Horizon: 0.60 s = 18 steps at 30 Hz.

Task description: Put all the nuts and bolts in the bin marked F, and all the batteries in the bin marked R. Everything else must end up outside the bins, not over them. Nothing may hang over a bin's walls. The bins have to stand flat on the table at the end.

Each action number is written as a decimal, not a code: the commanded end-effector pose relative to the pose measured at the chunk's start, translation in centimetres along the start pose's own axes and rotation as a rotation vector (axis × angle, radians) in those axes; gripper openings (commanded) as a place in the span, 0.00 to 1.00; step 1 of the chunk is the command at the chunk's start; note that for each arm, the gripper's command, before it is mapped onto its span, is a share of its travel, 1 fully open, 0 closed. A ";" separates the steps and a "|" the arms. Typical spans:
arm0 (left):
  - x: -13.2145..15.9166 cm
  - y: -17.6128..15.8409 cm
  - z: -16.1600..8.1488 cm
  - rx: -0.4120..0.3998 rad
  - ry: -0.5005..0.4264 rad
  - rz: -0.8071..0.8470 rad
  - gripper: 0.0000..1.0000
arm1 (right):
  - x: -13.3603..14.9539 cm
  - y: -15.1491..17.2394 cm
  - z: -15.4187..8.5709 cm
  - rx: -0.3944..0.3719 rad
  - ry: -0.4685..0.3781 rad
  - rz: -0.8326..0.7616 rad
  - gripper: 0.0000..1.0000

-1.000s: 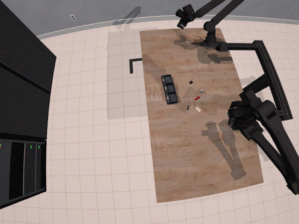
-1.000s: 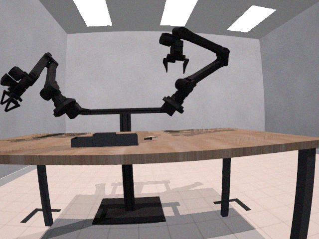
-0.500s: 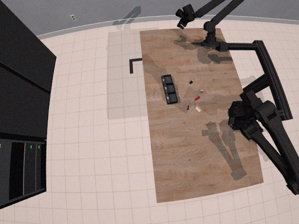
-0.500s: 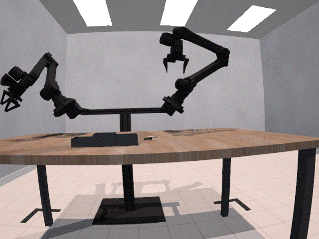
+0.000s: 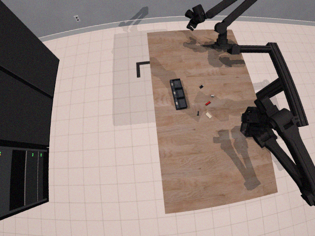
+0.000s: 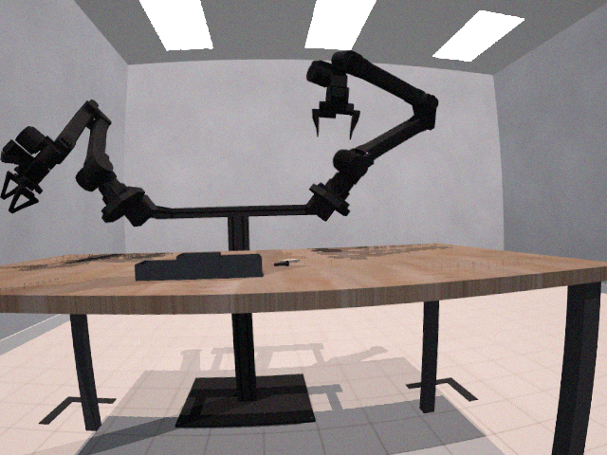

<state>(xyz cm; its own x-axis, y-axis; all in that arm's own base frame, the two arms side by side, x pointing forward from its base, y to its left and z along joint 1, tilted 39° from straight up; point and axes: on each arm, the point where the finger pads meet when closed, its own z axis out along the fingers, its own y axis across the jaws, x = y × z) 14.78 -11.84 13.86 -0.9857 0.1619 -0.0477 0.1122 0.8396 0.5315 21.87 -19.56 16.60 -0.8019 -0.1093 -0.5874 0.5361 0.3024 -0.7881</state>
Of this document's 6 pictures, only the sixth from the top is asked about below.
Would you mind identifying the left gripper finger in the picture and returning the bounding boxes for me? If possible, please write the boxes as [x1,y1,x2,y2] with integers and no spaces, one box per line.
[350,112,360,138]
[312,109,319,137]

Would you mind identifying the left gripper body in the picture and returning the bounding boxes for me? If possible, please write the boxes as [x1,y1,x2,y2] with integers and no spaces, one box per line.
[319,101,360,118]

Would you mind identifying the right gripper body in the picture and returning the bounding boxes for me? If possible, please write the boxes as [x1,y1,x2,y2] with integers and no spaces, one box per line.
[14,166,50,197]

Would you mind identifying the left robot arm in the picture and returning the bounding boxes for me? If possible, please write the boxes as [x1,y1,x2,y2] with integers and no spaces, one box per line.
[306,50,438,208]

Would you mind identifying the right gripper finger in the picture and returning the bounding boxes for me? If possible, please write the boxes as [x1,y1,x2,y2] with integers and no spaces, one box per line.
[9,186,39,213]
[0,171,18,200]

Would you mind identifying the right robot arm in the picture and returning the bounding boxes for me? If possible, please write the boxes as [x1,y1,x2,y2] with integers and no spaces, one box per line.
[1,100,134,213]

